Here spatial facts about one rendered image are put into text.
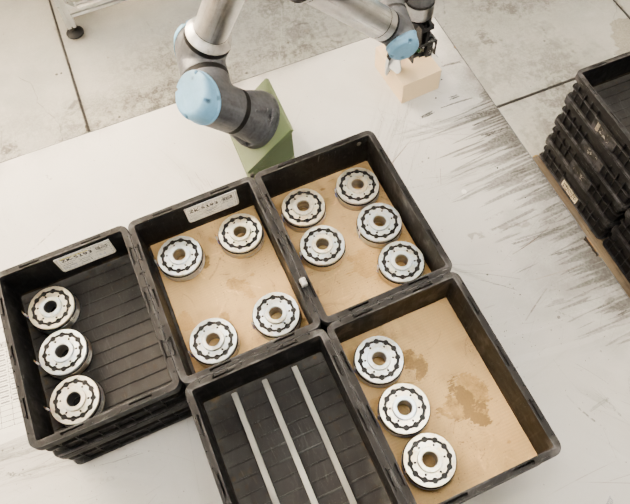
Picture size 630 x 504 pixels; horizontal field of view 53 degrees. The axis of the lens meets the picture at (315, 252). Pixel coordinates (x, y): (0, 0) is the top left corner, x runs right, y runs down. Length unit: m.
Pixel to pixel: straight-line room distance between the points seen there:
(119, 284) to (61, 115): 1.59
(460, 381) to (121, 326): 0.74
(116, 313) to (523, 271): 0.97
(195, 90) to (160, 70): 1.48
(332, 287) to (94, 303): 0.54
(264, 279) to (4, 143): 1.80
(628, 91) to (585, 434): 1.21
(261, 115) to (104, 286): 0.56
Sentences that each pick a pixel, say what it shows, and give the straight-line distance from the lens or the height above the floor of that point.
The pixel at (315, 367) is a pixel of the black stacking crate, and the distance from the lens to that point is 1.36.
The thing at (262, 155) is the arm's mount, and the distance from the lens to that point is 1.66.
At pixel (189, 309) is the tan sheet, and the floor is 0.83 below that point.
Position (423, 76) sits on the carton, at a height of 0.78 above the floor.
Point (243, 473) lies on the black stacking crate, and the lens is 1.33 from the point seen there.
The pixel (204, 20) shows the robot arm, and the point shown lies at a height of 1.10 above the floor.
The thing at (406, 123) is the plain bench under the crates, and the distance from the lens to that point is 1.82.
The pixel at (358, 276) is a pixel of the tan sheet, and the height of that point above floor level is 0.83.
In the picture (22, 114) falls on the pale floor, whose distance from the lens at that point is 3.08.
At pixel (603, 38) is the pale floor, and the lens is 3.21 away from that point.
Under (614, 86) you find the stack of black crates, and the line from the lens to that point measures 2.34.
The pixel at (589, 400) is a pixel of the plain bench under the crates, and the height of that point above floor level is 0.70.
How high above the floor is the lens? 2.13
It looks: 63 degrees down
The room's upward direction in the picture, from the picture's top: 5 degrees counter-clockwise
